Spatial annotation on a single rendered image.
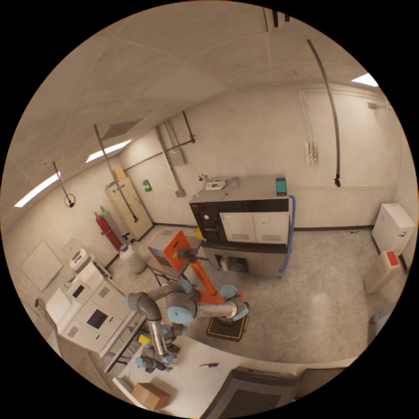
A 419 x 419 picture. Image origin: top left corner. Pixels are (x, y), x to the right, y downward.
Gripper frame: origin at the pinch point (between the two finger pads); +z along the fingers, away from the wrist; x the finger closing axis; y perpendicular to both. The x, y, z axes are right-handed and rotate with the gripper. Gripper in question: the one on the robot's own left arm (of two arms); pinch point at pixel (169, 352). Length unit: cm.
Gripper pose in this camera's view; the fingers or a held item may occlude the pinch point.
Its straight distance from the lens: 128.9
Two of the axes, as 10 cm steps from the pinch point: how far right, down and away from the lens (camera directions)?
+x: 8.8, -0.4, -4.7
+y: -4.7, -1.2, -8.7
